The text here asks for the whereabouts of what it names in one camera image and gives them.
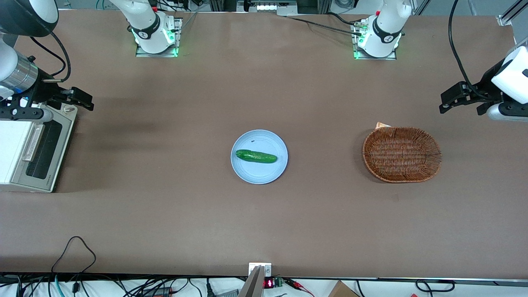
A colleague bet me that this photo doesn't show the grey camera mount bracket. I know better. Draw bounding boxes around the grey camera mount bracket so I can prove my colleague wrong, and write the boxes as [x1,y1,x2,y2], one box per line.
[238,262,273,297]

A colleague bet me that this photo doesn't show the black orange connector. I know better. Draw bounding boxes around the black orange connector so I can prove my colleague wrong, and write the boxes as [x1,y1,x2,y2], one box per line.
[142,286,172,297]

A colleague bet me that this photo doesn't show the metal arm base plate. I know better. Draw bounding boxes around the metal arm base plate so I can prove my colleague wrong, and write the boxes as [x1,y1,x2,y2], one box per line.
[136,17,183,58]
[351,21,398,61]

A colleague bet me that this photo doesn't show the brown wicker basket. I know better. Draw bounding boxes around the brown wicker basket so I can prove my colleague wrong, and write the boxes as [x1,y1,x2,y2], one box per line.
[363,127,442,183]

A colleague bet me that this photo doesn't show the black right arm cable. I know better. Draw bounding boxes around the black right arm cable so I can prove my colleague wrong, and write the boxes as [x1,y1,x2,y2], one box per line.
[30,31,72,83]

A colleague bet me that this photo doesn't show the thin black looped cable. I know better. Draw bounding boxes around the thin black looped cable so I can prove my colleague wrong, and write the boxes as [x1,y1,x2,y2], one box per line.
[51,236,97,275]

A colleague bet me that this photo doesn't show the red clip leads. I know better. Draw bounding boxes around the red clip leads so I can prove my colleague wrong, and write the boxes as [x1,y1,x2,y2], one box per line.
[284,278,315,297]

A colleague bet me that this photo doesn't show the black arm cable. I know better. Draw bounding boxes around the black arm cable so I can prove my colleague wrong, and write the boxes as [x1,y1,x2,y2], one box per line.
[30,31,72,83]
[448,0,497,102]

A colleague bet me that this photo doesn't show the green cucumber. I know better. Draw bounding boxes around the green cucumber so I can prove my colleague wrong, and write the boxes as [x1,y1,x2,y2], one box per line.
[235,149,278,164]

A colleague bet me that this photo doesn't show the light blue plate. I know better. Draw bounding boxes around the light blue plate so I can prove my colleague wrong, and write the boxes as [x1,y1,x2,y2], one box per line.
[231,130,288,184]

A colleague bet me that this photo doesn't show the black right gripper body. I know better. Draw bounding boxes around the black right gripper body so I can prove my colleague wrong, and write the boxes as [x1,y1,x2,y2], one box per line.
[35,75,73,109]

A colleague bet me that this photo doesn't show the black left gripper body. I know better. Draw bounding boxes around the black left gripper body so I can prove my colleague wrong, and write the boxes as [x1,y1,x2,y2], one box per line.
[466,60,506,116]

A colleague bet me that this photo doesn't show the thick black table cable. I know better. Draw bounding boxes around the thick black table cable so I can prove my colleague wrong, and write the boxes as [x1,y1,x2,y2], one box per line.
[327,12,360,27]

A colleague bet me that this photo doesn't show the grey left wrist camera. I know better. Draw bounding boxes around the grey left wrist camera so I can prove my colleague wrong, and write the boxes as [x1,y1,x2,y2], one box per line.
[486,102,528,123]

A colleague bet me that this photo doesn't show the black coiled cable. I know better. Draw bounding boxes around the black coiled cable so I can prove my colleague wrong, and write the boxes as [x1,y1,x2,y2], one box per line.
[415,279,456,293]

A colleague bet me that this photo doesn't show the white toaster oven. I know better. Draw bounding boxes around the white toaster oven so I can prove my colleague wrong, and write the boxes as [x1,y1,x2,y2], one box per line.
[0,105,78,193]

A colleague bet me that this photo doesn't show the glass oven door with handle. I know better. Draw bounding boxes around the glass oven door with handle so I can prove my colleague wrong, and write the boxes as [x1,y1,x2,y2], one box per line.
[11,118,74,191]

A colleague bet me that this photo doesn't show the aluminium frame profile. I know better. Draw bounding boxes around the aluminium frame profile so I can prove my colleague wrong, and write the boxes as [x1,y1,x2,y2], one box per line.
[497,0,528,26]

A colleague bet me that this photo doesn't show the thin black table cable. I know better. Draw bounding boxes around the thin black table cable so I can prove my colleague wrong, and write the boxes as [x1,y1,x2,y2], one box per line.
[286,16,363,37]

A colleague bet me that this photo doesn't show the brown cardboard box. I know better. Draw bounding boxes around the brown cardboard box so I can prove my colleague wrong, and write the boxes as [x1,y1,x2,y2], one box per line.
[328,280,360,297]

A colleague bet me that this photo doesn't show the lit equipment rack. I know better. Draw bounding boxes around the lit equipment rack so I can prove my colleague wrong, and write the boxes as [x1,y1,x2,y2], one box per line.
[237,0,298,13]

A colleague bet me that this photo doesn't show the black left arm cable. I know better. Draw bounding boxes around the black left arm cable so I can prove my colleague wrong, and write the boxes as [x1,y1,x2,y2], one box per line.
[448,0,497,102]

